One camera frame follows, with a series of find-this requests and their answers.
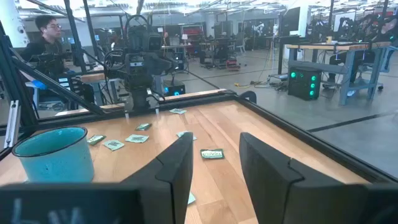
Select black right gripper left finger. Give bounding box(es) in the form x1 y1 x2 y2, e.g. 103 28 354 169
120 132 194 224

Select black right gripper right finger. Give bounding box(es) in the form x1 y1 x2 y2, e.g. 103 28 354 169
238 132 369 224

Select black computer tower blue lights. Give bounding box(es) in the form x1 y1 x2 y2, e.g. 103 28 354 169
163 79 187 97

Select teal speckled enamel mug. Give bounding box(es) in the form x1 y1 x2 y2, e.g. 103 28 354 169
11 126 95 184

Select black corner clamp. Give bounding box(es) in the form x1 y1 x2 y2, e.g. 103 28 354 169
239 90 257 105

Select person's hand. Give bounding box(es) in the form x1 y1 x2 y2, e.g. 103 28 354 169
30 79 48 91

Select black computer tower green lights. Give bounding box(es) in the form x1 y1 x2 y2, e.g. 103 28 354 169
287 67 323 101

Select person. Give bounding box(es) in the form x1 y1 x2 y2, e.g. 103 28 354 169
18 14 77 103

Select wooden workbench blue legs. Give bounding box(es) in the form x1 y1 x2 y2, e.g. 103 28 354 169
285 40 393 106

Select black monitor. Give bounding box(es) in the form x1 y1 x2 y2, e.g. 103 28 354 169
280 6 302 37

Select silver frame bracket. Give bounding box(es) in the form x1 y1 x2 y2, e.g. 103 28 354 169
3 99 22 149

